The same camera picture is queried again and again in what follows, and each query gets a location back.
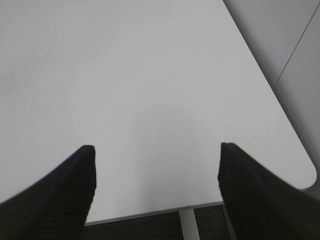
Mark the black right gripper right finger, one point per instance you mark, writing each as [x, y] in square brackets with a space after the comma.
[260, 205]

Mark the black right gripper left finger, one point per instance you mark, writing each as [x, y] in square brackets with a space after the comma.
[55, 207]

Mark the white table leg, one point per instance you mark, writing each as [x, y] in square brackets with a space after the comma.
[189, 225]

